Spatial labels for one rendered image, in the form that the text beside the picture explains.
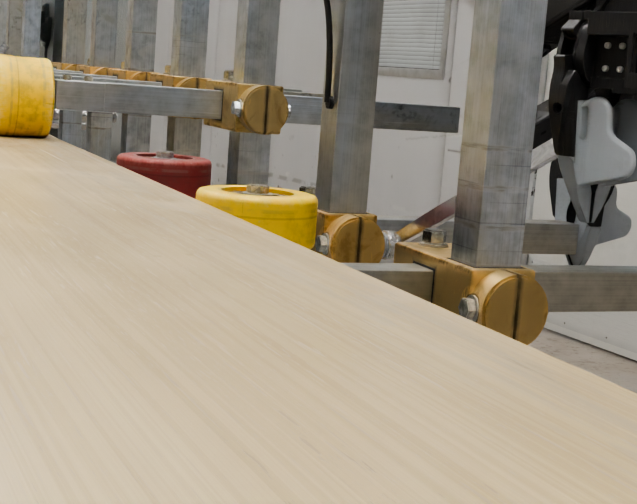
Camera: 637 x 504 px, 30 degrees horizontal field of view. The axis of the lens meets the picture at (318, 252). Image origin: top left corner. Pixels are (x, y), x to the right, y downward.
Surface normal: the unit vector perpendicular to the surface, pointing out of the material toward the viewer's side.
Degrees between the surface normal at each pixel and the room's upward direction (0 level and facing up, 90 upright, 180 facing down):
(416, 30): 90
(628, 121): 87
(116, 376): 0
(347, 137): 90
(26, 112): 112
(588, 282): 90
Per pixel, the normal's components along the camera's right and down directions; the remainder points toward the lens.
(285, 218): 0.47, 0.17
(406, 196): -0.89, 0.00
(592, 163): -0.74, 0.10
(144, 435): 0.07, -0.99
